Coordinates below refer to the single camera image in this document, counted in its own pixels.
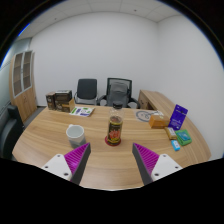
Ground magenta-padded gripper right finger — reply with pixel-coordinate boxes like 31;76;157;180
131;142;184;185

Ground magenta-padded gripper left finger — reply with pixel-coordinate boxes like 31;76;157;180
40;142;92;185

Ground clear black-capped drink bottle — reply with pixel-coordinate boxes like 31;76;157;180
105;101;125;146

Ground white and grey mug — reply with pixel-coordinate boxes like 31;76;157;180
65;124;87;149

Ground small blue box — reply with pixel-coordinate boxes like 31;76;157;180
170;139;181;152

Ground small tan box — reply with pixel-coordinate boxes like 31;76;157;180
164;126;178;141

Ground orange wooden box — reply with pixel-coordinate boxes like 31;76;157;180
148;114;170;129

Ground flat green box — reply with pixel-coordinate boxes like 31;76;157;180
174;128;193;147

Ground round white printed disc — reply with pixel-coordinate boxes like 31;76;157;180
134;109;157;123

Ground white printed leaflet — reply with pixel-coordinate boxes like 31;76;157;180
69;105;96;118

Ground purple sign stand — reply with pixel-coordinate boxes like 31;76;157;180
168;104;189;131

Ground tall dark brown box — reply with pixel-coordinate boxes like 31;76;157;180
45;91;57;111

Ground flat dark brown box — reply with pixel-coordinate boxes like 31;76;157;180
54;89;73;104

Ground black office chair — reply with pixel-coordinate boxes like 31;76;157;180
73;78;99;106

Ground black sofa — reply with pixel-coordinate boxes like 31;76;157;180
0;105;25;160

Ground grey mesh office chair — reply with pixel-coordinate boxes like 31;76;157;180
97;77;141;109

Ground wooden glass-door shelf cabinet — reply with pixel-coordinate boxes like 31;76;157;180
8;50;38;123

